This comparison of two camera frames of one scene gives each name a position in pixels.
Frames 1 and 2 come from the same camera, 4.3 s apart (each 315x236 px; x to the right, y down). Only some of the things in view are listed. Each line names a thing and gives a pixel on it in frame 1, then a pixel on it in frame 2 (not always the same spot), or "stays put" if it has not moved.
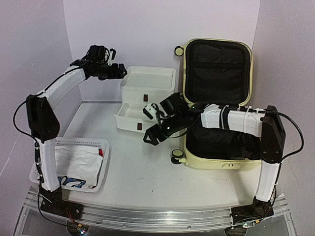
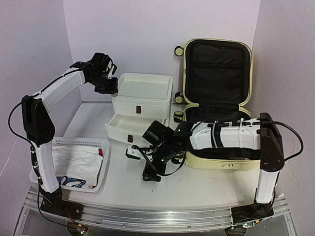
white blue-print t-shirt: [78, 166] stays put
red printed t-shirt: [101, 152] stays put
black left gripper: [114, 74] -> [114, 89]
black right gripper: [151, 132] -> [153, 176]
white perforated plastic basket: [83, 164] stays put
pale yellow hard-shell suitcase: [218, 71] stays put
